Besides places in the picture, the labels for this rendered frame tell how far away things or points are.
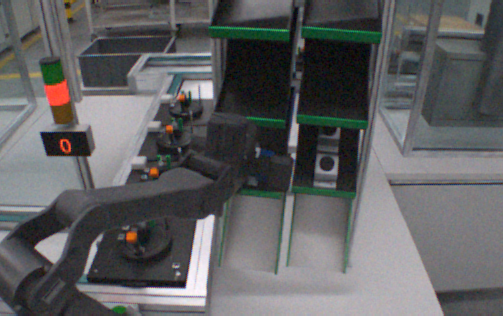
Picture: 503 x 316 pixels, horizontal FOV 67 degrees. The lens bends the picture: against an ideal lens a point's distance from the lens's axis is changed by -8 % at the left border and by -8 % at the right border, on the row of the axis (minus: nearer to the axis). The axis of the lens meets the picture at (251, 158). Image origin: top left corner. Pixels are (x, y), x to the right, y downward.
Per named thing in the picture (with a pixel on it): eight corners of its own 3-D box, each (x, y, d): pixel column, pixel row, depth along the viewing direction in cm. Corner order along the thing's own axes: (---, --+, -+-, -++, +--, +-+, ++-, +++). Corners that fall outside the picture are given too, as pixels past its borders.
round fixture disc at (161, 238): (167, 264, 96) (166, 258, 95) (111, 262, 96) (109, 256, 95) (176, 224, 107) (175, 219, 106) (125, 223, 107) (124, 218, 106)
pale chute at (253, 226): (278, 273, 91) (276, 274, 87) (221, 265, 93) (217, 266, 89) (292, 153, 97) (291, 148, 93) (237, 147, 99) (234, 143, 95)
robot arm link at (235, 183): (224, 224, 60) (233, 166, 57) (188, 214, 61) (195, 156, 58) (238, 206, 66) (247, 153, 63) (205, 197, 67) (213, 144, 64)
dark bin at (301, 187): (355, 199, 82) (360, 182, 76) (291, 193, 84) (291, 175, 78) (358, 95, 96) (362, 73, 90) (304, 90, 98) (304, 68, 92)
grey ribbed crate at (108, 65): (168, 86, 275) (165, 53, 263) (82, 87, 276) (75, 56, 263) (178, 64, 311) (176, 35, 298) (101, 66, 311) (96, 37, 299)
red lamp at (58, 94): (65, 105, 91) (60, 86, 88) (45, 105, 91) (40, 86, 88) (73, 96, 95) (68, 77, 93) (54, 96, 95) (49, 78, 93)
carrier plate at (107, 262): (186, 286, 92) (185, 280, 91) (87, 282, 93) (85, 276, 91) (197, 218, 113) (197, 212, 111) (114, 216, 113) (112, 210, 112)
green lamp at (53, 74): (60, 85, 88) (55, 65, 86) (40, 86, 88) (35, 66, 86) (68, 77, 92) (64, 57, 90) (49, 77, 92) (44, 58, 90)
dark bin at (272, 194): (281, 199, 82) (280, 182, 76) (218, 192, 84) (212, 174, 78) (296, 94, 97) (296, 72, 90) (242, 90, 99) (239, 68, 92)
